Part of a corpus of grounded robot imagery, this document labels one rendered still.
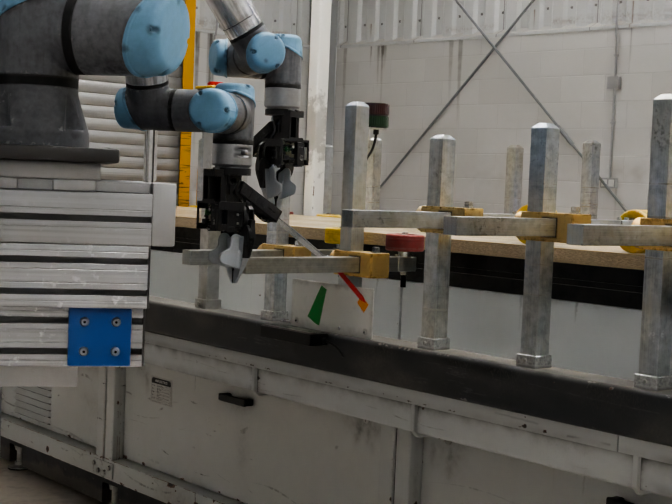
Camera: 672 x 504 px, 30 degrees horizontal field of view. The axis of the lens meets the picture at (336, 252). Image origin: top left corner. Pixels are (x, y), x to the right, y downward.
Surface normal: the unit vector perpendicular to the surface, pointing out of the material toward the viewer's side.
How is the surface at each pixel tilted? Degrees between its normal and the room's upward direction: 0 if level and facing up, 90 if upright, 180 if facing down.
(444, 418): 90
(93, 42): 108
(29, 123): 72
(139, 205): 90
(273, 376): 90
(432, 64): 90
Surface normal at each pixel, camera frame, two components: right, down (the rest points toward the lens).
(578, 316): -0.77, 0.00
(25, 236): 0.25, 0.06
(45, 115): 0.41, -0.24
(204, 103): -0.20, 0.04
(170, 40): 0.95, 0.15
